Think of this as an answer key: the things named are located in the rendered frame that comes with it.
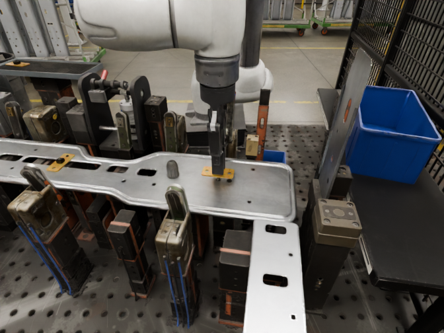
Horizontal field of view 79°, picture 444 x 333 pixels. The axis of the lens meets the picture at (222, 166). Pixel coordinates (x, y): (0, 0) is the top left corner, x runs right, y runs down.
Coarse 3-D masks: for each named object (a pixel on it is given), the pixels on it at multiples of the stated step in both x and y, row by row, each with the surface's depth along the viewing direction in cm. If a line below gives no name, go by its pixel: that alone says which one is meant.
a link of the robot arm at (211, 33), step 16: (176, 0) 43; (192, 0) 43; (208, 0) 42; (224, 0) 43; (240, 0) 44; (176, 16) 44; (192, 16) 44; (208, 16) 44; (224, 16) 44; (240, 16) 46; (176, 32) 45; (192, 32) 45; (208, 32) 45; (224, 32) 46; (240, 32) 48; (192, 48) 48; (208, 48) 48; (224, 48) 48
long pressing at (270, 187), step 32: (0, 160) 79; (96, 160) 79; (128, 160) 78; (160, 160) 79; (192, 160) 79; (96, 192) 69; (128, 192) 68; (160, 192) 68; (192, 192) 68; (224, 192) 68; (256, 192) 68; (288, 192) 68
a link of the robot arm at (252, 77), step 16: (256, 0) 95; (256, 16) 100; (256, 32) 105; (240, 48) 112; (256, 48) 111; (240, 64) 118; (256, 64) 118; (240, 80) 121; (256, 80) 121; (272, 80) 127; (240, 96) 127; (256, 96) 128
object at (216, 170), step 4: (212, 156) 66; (212, 160) 67; (220, 160) 66; (212, 164) 67; (220, 164) 67; (212, 168) 68; (216, 168) 68; (220, 168) 68; (212, 172) 69; (216, 172) 69; (220, 172) 68
